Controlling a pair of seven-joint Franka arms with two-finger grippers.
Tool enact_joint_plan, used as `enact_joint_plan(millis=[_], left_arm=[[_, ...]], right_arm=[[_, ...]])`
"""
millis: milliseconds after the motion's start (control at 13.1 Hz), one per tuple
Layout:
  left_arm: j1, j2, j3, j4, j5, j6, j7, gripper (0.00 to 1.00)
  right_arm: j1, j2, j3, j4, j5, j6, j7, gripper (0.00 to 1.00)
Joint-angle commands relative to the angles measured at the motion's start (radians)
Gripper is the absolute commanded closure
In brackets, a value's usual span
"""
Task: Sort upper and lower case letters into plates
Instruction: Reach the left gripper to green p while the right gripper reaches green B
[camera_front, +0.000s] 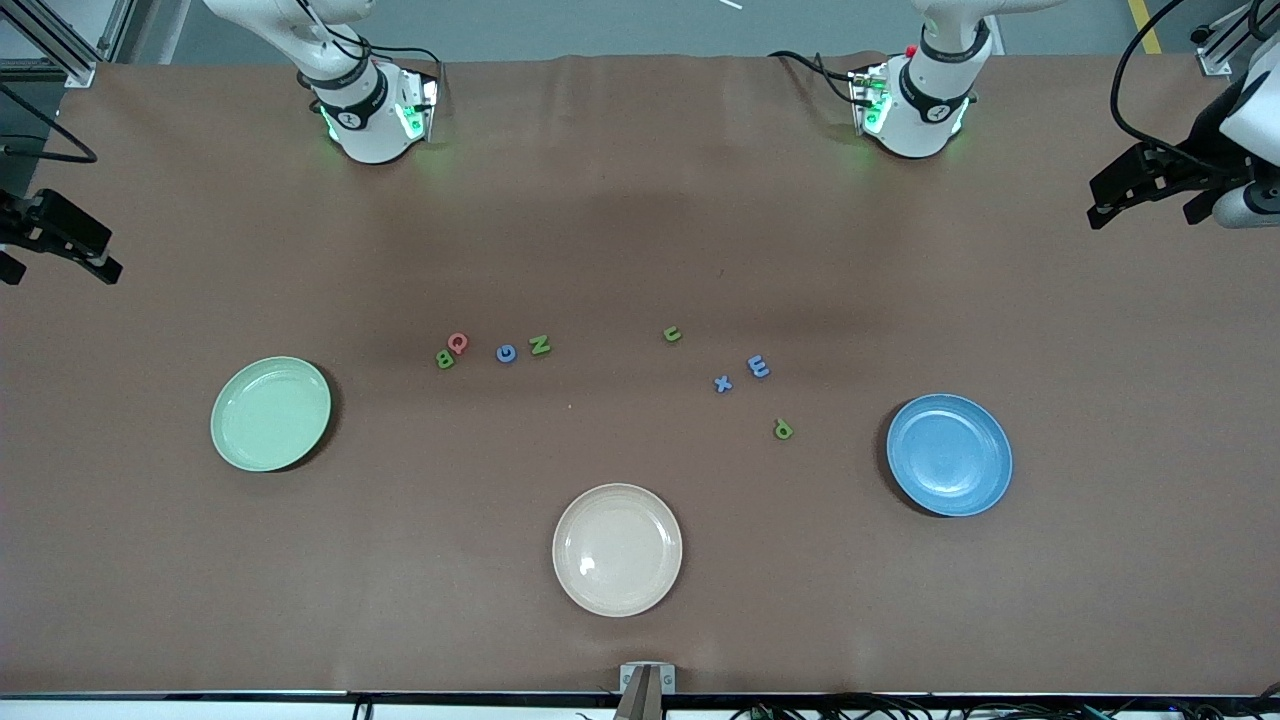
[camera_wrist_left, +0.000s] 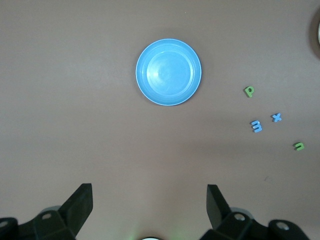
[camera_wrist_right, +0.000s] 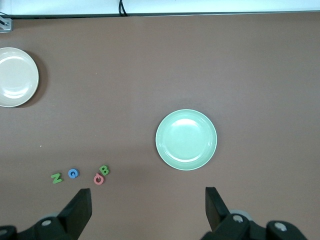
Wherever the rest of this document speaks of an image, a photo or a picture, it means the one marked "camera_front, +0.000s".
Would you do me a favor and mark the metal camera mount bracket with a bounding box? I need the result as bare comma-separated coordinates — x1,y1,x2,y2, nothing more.
612,662,677,720

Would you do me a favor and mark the blue plate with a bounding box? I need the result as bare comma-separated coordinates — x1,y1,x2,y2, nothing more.
886,393,1014,518

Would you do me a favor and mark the beige plate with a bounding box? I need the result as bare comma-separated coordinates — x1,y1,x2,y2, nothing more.
552,483,684,618

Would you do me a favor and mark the brown table mat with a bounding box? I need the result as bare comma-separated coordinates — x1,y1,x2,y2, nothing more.
0,52,1280,698

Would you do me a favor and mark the aluminium frame profile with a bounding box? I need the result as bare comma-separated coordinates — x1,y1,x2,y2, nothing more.
1190,0,1263,77
0,0,136,89

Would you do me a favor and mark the green plate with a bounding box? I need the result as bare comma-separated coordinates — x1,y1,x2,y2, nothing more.
210,356,333,473

